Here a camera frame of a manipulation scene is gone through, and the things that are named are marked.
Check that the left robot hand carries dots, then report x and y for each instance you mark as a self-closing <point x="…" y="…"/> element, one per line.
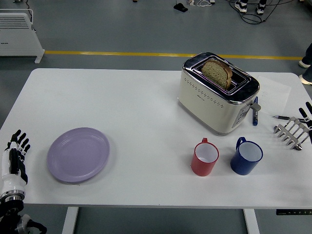
<point x="12" y="180"/>

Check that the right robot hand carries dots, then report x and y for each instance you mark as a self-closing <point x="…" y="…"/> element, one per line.
<point x="303" y="112"/>

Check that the purple plate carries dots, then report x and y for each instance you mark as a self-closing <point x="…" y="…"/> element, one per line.
<point x="78" y="156"/>

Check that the brown bread slice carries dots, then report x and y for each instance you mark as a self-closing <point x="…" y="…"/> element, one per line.
<point x="215" y="73"/>

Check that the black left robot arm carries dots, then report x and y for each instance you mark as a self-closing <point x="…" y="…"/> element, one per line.
<point x="9" y="209"/>

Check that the black pen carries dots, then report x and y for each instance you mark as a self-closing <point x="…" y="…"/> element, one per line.
<point x="282" y="117"/>

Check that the silver toast rack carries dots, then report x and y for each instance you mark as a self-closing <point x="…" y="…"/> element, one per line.
<point x="292" y="131"/>

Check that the white paper sheet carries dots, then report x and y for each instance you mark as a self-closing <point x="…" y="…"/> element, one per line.
<point x="275" y="95"/>

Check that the blue marker pen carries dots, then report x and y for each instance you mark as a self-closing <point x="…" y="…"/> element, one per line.
<point x="255" y="119"/>

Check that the person's leg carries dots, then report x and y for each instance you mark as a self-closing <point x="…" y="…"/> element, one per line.
<point x="308" y="54"/>

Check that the white table leg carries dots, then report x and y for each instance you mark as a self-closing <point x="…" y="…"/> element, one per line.
<point x="69" y="220"/>
<point x="251" y="221"/>

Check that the blue mug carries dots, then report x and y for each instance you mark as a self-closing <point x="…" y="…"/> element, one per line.
<point x="241" y="167"/>

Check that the cream and chrome toaster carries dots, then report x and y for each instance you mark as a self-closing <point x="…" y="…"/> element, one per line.
<point x="207" y="104"/>

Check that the black table control panel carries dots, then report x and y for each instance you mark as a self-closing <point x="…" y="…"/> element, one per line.
<point x="292" y="212"/>

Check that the person's black white shoe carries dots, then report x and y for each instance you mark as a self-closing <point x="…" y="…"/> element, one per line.
<point x="260" y="8"/>
<point x="240" y="6"/>

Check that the red mug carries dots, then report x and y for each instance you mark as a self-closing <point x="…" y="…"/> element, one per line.
<point x="202" y="168"/>

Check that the white panel heater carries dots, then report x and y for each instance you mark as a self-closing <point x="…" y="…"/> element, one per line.
<point x="17" y="36"/>

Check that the yellow floor tape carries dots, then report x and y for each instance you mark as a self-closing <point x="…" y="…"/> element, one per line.
<point x="97" y="52"/>

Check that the black floor device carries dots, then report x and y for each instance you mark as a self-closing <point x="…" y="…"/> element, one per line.
<point x="181" y="7"/>

